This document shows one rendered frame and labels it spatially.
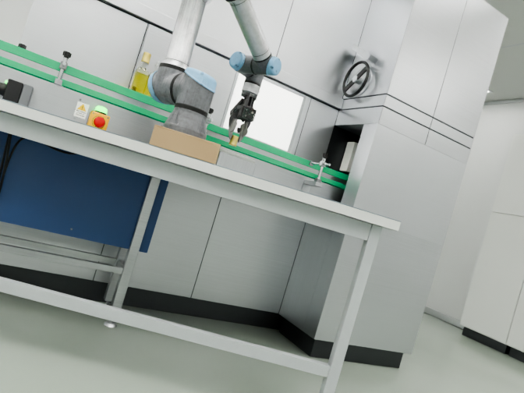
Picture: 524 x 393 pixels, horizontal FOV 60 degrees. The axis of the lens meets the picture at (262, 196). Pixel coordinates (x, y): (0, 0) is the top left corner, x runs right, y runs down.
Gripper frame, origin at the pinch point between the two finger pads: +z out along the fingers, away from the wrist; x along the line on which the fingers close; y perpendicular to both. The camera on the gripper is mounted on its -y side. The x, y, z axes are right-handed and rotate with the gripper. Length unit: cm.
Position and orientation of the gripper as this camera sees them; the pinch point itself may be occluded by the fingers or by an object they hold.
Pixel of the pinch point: (234, 138)
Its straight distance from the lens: 203.4
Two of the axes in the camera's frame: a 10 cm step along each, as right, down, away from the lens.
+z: -2.8, 9.6, -0.2
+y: 4.2, 1.1, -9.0
